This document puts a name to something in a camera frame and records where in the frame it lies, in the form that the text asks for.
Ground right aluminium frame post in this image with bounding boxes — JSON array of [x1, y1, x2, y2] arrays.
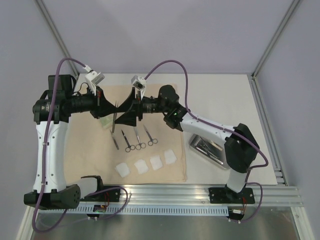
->
[[251, 0, 303, 81]]

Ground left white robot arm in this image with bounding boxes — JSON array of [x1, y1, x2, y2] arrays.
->
[[23, 74, 117, 210]]

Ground slotted grey cable duct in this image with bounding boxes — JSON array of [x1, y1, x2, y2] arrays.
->
[[39, 205, 229, 215]]

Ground steel tweezers pair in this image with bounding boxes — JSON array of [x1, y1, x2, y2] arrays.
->
[[196, 141, 223, 164]]

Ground steel surgical scissors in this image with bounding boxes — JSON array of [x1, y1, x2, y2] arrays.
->
[[143, 125, 158, 146], [133, 127, 146, 150]]

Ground stainless steel tray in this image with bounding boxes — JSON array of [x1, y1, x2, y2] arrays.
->
[[188, 134, 230, 170]]

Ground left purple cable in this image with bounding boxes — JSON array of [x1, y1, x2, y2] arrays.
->
[[32, 58, 132, 233]]

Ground black tipped surgical scissors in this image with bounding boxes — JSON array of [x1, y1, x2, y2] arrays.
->
[[121, 130, 136, 153]]

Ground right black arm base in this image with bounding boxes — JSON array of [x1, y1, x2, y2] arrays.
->
[[208, 186, 256, 205]]

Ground left aluminium frame post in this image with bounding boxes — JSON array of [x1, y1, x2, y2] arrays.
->
[[34, 0, 80, 77]]

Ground green printed glove packet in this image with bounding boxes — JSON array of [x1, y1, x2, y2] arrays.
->
[[99, 115, 113, 129]]

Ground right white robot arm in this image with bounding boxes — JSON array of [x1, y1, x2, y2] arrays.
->
[[115, 85, 260, 203]]

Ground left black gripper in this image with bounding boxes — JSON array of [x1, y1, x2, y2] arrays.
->
[[66, 85, 119, 119]]

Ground aluminium frame post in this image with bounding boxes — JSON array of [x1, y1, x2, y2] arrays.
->
[[34, 0, 80, 77], [251, 0, 303, 81]]

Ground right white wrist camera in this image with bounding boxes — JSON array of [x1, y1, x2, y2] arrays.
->
[[131, 75, 147, 99]]

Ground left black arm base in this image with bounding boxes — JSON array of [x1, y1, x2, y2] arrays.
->
[[80, 185, 121, 203]]

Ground aluminium front rail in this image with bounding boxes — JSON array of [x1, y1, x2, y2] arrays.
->
[[28, 184, 304, 208]]

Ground beige cloth mat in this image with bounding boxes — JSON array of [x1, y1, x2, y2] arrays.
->
[[65, 83, 188, 186]]

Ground steel forceps dark handle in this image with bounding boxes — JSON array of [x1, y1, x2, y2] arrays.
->
[[110, 131, 120, 150]]

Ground white gauze pad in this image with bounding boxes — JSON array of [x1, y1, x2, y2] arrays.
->
[[115, 162, 130, 178], [164, 149, 177, 165], [150, 155, 163, 171], [134, 159, 149, 175]]

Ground steel surgical scissors right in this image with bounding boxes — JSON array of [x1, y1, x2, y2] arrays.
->
[[143, 125, 158, 146]]

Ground steel surgical scissors middle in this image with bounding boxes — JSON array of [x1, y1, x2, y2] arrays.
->
[[133, 127, 146, 150]]

